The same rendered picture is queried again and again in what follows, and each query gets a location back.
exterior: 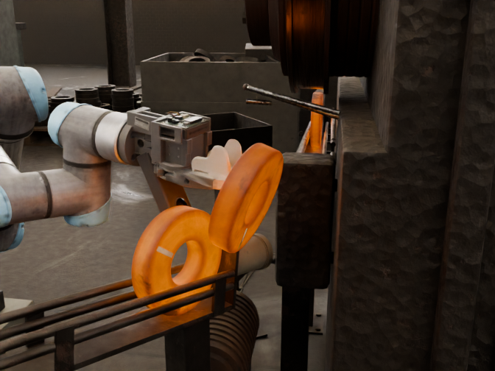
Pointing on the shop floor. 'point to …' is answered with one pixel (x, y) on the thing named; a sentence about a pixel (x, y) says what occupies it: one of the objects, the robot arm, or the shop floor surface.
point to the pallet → (101, 93)
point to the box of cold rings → (221, 89)
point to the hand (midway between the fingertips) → (247, 185)
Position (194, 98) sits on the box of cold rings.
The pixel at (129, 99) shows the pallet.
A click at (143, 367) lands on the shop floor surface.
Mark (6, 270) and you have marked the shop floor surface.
